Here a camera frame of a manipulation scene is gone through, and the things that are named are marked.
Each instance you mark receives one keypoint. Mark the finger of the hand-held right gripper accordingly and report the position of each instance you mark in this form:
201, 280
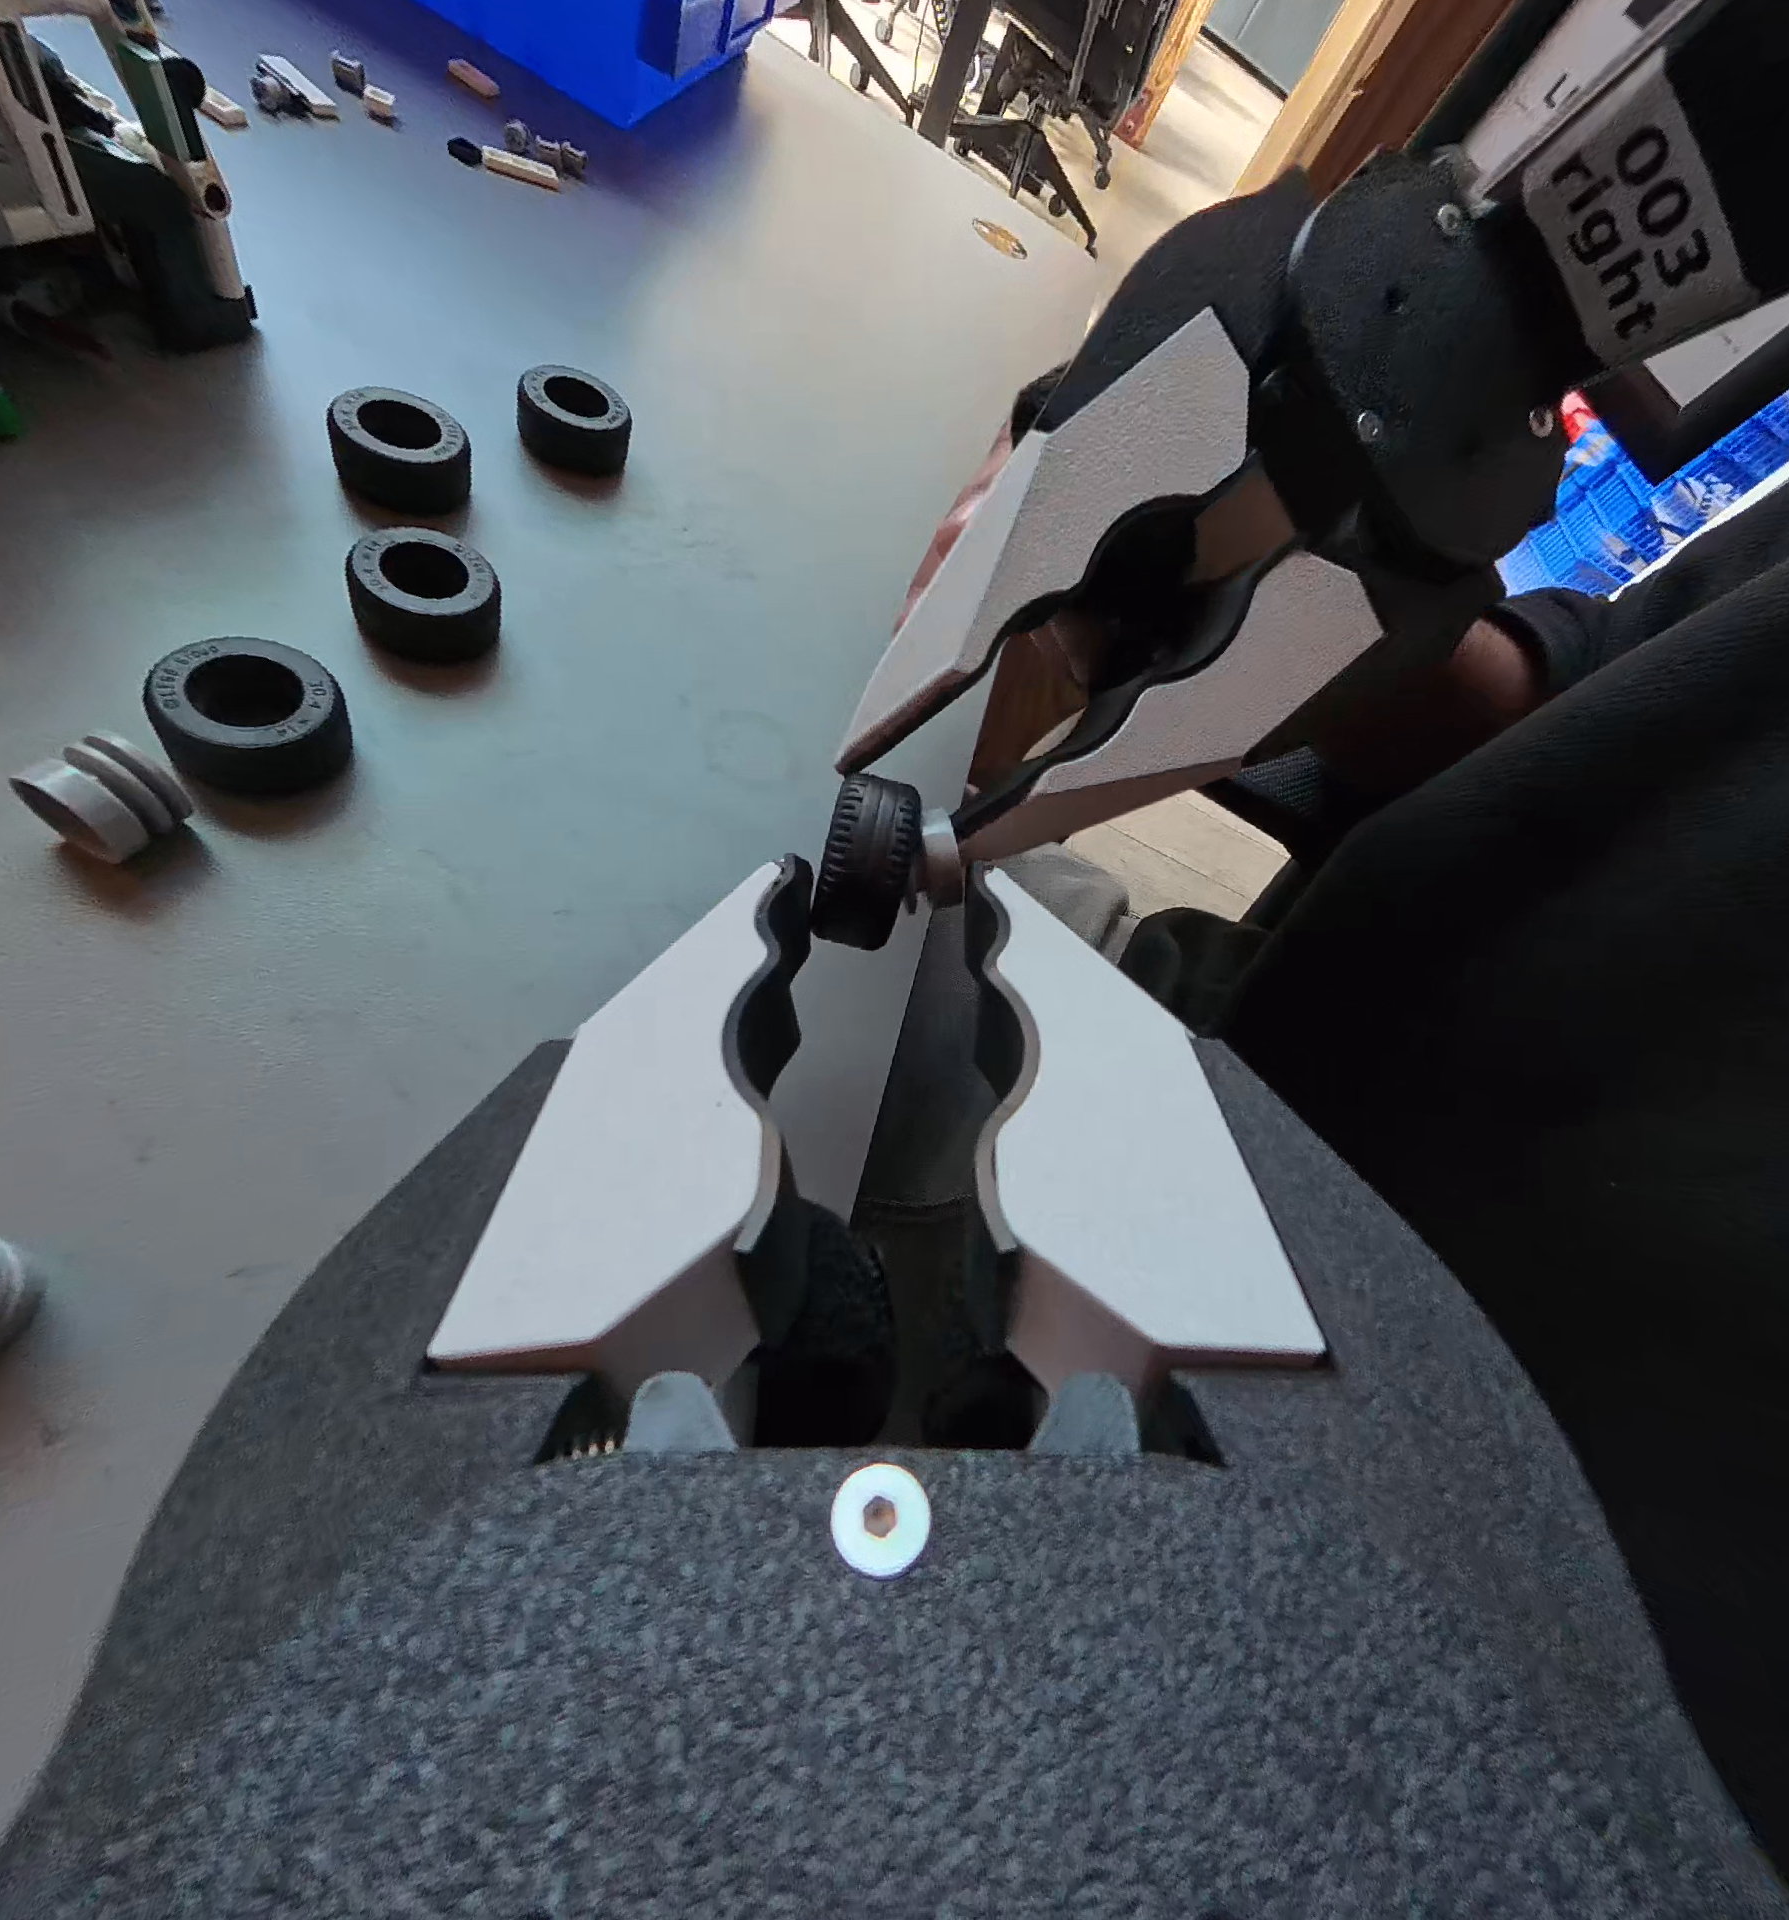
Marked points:
1074, 466
1240, 705

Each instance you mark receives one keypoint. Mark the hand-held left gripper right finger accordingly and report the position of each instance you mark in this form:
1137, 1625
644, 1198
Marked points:
1150, 1200

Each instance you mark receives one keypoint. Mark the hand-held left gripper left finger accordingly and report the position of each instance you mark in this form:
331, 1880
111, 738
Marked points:
610, 1200

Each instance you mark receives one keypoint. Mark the black rubber lego tyre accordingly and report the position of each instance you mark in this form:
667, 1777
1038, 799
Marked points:
399, 489
572, 449
256, 769
427, 633
856, 863

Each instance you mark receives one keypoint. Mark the person's right forearm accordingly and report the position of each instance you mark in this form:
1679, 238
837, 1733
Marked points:
1502, 668

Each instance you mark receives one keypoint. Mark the scattered small lego pieces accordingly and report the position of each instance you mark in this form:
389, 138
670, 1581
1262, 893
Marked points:
521, 165

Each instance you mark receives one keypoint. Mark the white green lego truck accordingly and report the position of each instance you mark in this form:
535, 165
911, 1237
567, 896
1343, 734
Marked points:
24, 165

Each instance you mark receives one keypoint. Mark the round metal table grommet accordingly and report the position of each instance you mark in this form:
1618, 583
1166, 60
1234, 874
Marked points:
1007, 238

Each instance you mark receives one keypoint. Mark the person's left leg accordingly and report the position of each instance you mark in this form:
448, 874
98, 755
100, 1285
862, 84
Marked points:
924, 1080

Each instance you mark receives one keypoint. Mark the blue plastic crate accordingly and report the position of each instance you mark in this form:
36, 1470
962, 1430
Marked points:
1705, 495

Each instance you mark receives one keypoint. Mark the black office chair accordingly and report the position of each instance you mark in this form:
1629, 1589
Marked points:
1044, 74

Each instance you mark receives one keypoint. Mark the person's torso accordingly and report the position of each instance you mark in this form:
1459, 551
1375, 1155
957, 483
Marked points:
1584, 1052

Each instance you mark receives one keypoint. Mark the blue plastic bin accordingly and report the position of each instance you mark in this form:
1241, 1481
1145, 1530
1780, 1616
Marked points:
580, 45

